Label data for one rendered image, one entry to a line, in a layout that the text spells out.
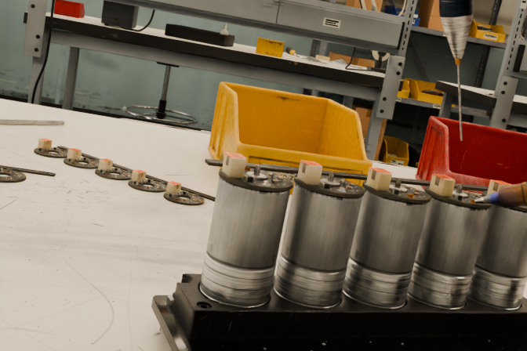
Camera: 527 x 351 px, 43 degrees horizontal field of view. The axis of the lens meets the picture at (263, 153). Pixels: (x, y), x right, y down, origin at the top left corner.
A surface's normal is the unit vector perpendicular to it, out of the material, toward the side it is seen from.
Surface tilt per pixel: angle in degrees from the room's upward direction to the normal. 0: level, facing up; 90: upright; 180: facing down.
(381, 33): 90
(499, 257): 90
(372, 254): 90
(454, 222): 90
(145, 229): 0
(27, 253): 0
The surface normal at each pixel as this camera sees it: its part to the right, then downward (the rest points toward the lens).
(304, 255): -0.43, 0.09
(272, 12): 0.06, 0.20
